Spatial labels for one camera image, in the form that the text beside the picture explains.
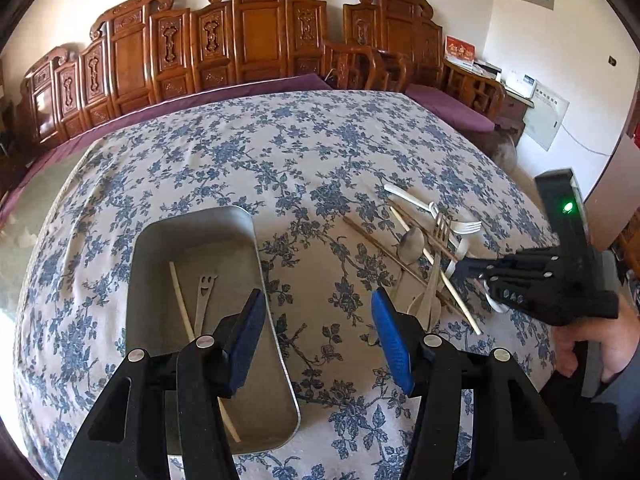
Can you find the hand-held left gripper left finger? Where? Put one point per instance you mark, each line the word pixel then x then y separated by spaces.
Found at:
pixel 248 342

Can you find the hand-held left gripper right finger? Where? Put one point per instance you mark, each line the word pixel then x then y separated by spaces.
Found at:
pixel 392 345

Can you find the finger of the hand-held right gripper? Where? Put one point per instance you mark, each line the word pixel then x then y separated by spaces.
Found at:
pixel 515 294
pixel 500 264

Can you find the white plastic fork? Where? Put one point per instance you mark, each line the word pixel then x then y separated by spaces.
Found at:
pixel 465 227

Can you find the white chopstick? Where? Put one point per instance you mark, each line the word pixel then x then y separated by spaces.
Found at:
pixel 186 310
pixel 467 316

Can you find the rectangular metal tray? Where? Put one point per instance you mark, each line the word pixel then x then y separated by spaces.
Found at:
pixel 200 240

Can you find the person's right forearm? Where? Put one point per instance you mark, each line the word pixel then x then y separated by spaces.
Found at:
pixel 607 410

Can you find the person's right hand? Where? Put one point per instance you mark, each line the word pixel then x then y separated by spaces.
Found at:
pixel 620 332

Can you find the metal fork with smiley face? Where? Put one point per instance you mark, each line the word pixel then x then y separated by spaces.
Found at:
pixel 206 295

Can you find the metal spoon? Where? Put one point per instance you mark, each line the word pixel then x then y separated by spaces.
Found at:
pixel 411 245

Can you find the brown wooden chopstick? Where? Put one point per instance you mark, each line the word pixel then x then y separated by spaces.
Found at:
pixel 415 222
pixel 380 245

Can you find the wooden side table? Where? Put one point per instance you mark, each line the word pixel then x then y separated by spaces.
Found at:
pixel 510 107

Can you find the purple sofa cushion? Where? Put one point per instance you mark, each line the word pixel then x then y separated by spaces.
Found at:
pixel 450 105

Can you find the white desk telephone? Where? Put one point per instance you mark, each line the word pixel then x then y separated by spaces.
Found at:
pixel 520 84

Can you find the blue floral tablecloth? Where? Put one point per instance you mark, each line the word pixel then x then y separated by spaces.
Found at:
pixel 280 160

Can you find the red desk calendar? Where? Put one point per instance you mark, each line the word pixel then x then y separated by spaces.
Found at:
pixel 460 51

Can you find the carved wooden sofa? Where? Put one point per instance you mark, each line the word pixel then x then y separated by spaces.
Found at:
pixel 400 35

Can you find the long carved wooden bench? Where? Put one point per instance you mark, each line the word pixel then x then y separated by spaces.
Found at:
pixel 260 25

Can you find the white wall box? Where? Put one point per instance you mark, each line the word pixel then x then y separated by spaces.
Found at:
pixel 545 112

